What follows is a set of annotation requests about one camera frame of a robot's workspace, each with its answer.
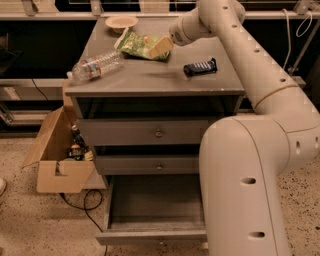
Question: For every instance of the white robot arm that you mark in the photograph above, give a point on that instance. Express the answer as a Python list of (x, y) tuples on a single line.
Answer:
[(241, 157)]

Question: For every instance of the small items in box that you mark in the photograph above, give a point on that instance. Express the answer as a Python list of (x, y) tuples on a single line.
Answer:
[(79, 153)]

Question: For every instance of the top grey drawer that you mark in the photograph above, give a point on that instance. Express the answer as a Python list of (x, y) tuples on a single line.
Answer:
[(99, 132)]

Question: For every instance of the middle grey drawer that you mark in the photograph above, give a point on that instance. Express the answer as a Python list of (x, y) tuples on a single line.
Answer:
[(147, 164)]

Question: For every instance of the open cardboard box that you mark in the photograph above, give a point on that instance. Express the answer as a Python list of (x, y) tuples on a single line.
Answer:
[(56, 173)]

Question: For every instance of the dark blue snack bar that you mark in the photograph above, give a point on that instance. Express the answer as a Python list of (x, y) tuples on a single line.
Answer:
[(200, 68)]

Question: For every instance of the dark bottle in box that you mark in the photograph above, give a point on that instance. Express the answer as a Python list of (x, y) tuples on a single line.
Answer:
[(77, 137)]

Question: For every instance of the grey wooden drawer cabinet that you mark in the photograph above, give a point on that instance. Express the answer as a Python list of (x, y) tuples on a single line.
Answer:
[(151, 90)]

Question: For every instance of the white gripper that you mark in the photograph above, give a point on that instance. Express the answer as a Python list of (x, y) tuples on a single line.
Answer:
[(176, 33)]

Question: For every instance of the clear plastic water bottle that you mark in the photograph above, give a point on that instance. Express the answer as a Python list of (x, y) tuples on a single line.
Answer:
[(96, 66)]

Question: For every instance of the open bottom grey drawer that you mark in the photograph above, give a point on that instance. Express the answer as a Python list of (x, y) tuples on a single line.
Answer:
[(153, 209)]

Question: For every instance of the green jalapeno chip bag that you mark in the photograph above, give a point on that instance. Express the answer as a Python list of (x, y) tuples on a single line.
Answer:
[(133, 44)]

